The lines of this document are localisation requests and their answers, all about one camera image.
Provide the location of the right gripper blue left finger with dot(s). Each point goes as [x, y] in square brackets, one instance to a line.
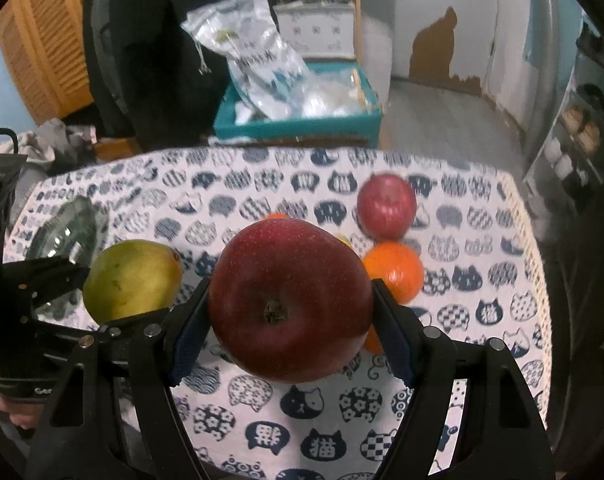
[193, 331]

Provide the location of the clear plastic bag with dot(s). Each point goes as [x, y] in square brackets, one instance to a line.
[321, 97]

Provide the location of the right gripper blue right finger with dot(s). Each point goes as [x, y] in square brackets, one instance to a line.
[394, 342]

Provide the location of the metal shoe rack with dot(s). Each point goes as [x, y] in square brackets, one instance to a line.
[569, 166]

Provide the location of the pile of grey clothes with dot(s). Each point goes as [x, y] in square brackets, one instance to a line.
[54, 146]

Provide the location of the small tangerine front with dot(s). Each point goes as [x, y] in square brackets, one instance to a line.
[372, 343]

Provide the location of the yellow-red mango pear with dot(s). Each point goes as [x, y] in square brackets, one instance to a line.
[345, 240]

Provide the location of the teal plastic crate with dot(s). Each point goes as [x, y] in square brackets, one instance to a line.
[231, 119]

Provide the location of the green patterned glass bowl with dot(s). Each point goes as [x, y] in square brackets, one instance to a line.
[73, 233]

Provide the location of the white door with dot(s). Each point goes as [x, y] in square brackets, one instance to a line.
[444, 43]

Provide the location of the person's left hand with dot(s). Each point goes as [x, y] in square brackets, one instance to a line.
[25, 416]

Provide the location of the small tangerine back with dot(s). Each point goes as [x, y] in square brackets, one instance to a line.
[276, 215]

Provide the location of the red apple back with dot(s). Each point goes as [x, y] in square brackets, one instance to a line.
[386, 207]

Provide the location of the silver vertical pipe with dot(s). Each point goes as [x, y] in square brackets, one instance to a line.
[546, 40]

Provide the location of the black hanging coat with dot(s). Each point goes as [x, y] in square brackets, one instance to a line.
[148, 78]

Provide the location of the wooden drawer box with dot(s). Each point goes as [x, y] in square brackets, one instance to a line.
[109, 150]

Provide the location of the wooden louvered wardrobe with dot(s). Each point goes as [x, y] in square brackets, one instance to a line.
[43, 48]

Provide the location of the red apple front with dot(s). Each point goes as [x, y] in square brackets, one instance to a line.
[289, 302]

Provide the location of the small tangerine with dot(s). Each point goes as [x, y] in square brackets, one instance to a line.
[372, 343]
[276, 215]

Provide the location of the large orange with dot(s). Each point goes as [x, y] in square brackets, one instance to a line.
[399, 267]

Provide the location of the red apple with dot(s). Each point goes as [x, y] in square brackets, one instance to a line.
[386, 207]
[289, 302]

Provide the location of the white patterned storage box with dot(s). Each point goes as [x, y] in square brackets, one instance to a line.
[318, 30]

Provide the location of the white rice bag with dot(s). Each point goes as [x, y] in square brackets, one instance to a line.
[265, 70]

